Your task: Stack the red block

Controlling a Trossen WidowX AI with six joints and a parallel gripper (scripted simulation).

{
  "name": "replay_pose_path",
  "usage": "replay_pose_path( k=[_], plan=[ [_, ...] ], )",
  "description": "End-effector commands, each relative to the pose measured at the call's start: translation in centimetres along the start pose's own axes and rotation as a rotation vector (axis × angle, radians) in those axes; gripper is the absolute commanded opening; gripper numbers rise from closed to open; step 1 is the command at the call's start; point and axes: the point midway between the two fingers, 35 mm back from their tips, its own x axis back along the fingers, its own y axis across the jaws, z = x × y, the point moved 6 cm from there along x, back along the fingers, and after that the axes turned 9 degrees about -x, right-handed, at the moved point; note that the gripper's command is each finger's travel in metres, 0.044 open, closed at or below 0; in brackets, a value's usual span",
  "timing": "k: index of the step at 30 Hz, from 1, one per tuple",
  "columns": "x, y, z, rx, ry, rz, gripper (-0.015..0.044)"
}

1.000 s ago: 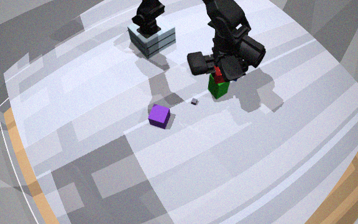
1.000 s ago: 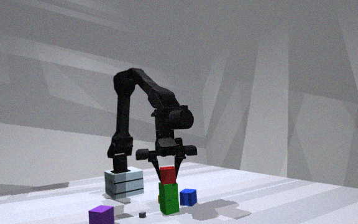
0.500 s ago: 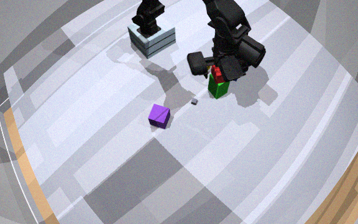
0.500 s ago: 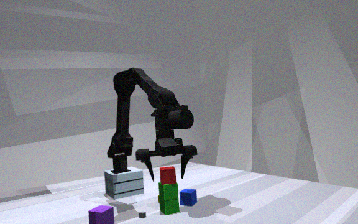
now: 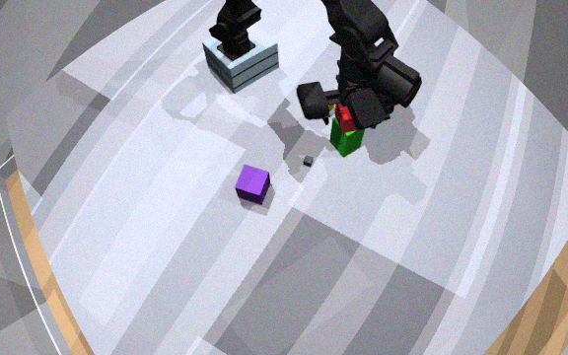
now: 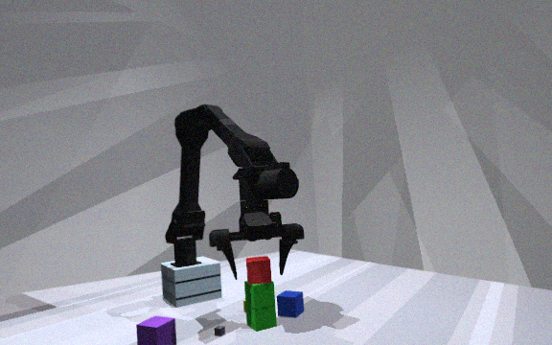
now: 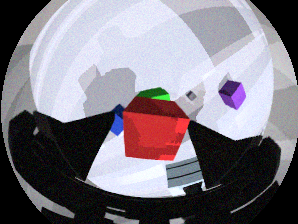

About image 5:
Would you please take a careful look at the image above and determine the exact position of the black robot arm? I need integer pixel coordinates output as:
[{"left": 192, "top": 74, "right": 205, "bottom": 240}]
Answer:
[{"left": 209, "top": 0, "right": 422, "bottom": 130}]

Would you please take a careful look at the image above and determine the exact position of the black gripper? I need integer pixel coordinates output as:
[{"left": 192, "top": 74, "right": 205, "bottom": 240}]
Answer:
[{"left": 296, "top": 59, "right": 388, "bottom": 125}]

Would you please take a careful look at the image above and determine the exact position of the green block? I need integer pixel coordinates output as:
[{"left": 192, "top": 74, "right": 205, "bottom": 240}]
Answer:
[
  {"left": 331, "top": 116, "right": 365, "bottom": 148},
  {"left": 329, "top": 131, "right": 362, "bottom": 158}
]

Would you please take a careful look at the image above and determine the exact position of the purple cube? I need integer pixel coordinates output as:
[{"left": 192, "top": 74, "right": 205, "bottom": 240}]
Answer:
[{"left": 235, "top": 165, "right": 270, "bottom": 205}]

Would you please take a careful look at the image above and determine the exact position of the red block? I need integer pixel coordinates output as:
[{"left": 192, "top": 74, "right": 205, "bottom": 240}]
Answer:
[{"left": 334, "top": 104, "right": 359, "bottom": 133}]

